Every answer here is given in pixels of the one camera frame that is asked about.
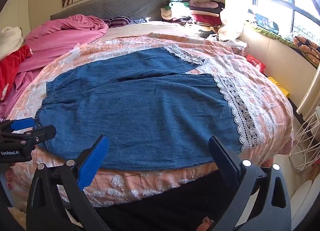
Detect cream curtain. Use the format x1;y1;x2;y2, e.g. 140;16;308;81
217;0;258;42

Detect dark striped pillow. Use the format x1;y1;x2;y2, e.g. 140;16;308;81
102;16;151;29

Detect grey quilted headboard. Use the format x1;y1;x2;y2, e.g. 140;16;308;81
50;0;167;22

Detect white wardrobe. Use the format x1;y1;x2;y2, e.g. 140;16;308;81
0;0;32;37

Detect yellow box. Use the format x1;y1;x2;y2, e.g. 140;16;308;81
267;77;291;98

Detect orange printed fleece blanket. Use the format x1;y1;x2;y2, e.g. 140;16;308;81
6;21;294;209

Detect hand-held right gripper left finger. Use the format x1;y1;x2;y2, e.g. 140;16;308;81
26;135;112;231

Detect orange floral cloth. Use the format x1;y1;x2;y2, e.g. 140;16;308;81
292;35;320;68

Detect pile of folded clothes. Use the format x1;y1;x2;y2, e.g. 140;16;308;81
160;0;225;32

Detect white fluffy cloth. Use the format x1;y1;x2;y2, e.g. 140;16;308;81
0;26;24;61

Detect white wire side table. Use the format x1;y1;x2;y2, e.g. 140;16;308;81
289;106;320;172

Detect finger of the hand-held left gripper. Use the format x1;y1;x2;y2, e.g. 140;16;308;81
0;124;57;148
0;118;36;135

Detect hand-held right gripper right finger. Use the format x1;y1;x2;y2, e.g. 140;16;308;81
208;135;292;231

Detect red garment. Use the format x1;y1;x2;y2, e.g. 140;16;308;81
0;45;33;102

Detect red packet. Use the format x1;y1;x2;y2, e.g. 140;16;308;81
246;54;267;73

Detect blue denim pants lace trim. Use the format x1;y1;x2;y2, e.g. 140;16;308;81
35;46;267;172

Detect pink quilt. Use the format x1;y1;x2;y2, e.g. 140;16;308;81
0;15;109;119

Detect dark teal printed bag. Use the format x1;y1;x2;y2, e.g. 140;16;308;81
254;12;279;35

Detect loose white clothes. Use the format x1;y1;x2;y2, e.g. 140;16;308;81
207;31;248;50

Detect person's black pants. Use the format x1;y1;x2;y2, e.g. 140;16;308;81
95;168;250;231

